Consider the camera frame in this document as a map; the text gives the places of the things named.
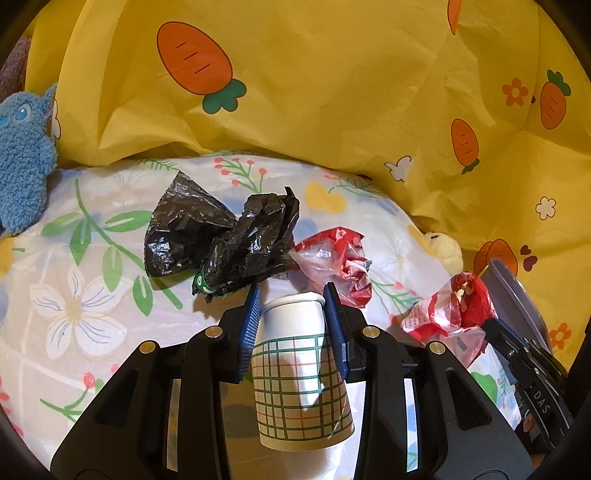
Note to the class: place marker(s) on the blue plush toy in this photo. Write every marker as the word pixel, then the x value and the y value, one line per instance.
pixel 23 157

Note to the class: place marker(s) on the grey plastic bin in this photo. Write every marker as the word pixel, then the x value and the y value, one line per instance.
pixel 517 286

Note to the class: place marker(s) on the red plastic bag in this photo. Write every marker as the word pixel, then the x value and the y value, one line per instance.
pixel 461 304
pixel 341 263

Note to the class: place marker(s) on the brown teddy bear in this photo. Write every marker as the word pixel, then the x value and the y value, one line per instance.
pixel 11 64

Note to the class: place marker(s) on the cream plush toy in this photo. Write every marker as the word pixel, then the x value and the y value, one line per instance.
pixel 445 249

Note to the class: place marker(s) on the floral plastic table cover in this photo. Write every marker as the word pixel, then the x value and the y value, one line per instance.
pixel 92 277

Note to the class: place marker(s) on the black plastic bag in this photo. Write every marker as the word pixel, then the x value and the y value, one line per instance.
pixel 231 235

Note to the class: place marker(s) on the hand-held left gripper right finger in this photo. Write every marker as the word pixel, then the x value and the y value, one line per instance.
pixel 337 332

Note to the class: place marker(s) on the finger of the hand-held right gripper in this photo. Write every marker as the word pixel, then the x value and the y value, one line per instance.
pixel 501 334

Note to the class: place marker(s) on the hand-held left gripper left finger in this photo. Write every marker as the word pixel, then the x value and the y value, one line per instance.
pixel 247 332

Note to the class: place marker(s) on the checked paper cup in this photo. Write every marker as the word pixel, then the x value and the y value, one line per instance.
pixel 295 383

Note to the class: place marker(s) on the yellow carrot print cloth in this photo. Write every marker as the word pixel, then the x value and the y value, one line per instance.
pixel 323 92

